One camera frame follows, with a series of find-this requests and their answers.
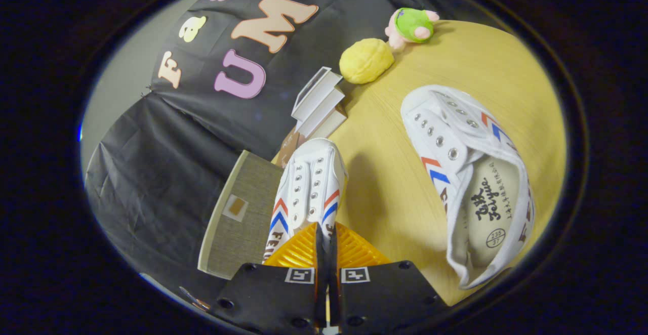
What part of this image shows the grey fabric storage box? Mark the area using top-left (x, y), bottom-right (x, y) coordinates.
top-left (179, 150), bottom-right (285, 311)

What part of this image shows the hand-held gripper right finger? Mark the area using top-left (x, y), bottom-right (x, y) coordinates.
top-left (329, 222), bottom-right (449, 335)

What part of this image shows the yellow plush cushion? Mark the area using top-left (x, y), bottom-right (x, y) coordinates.
top-left (339, 38), bottom-right (395, 85)

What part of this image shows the brown book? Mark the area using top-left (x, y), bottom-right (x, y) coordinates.
top-left (275, 130), bottom-right (305, 169)

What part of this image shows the green and pink plush toy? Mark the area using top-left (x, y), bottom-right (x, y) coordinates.
top-left (384, 7), bottom-right (440, 52)

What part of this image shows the white canvas shoe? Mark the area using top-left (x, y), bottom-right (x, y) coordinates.
top-left (400, 85), bottom-right (536, 290)
top-left (263, 138), bottom-right (350, 275)

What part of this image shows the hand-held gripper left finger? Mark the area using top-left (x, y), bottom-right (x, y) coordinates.
top-left (210, 222), bottom-right (328, 335)

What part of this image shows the plain white book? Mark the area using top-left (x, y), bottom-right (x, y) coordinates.
top-left (296, 90), bottom-right (346, 137)
top-left (311, 105), bottom-right (349, 141)

